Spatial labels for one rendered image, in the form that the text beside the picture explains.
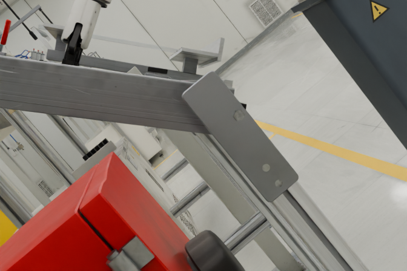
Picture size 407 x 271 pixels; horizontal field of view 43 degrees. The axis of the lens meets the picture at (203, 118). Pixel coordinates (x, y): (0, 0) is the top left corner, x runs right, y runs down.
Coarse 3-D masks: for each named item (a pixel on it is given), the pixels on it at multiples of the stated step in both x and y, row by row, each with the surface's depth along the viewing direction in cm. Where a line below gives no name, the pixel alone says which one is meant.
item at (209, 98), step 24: (192, 96) 60; (216, 96) 61; (216, 120) 61; (240, 120) 61; (240, 144) 61; (264, 144) 62; (240, 168) 62; (264, 168) 62; (288, 168) 62; (264, 192) 62; (240, 240) 141
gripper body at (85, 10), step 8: (80, 0) 105; (88, 0) 105; (96, 0) 107; (72, 8) 105; (80, 8) 105; (88, 8) 105; (96, 8) 107; (72, 16) 105; (80, 16) 105; (88, 16) 105; (96, 16) 109; (72, 24) 105; (88, 24) 105; (64, 32) 105; (72, 32) 105; (88, 32) 106; (64, 40) 110; (80, 40) 107; (88, 40) 109
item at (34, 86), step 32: (0, 64) 62; (32, 64) 62; (64, 64) 63; (0, 96) 62; (32, 96) 62; (64, 96) 63; (96, 96) 63; (128, 96) 64; (160, 96) 64; (192, 128) 65
